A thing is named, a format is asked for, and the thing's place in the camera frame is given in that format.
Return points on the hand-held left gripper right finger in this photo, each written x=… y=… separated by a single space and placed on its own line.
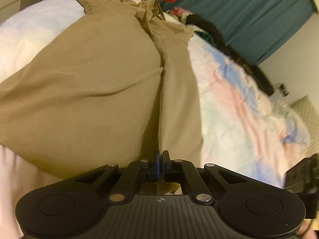
x=166 y=165

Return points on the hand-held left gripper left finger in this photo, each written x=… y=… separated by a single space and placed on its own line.
x=155 y=165

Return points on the tan printed t-shirt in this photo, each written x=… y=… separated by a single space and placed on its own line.
x=99 y=92

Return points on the pile of clothes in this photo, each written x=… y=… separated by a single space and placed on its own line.
x=206 y=29

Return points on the pale pillow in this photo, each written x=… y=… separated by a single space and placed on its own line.
x=307 y=119

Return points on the pastel tie-dye duvet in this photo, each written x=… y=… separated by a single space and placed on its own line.
x=236 y=119

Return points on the wide teal curtain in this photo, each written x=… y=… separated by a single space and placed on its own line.
x=249 y=12

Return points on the wall charger plug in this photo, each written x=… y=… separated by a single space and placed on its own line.
x=284 y=89

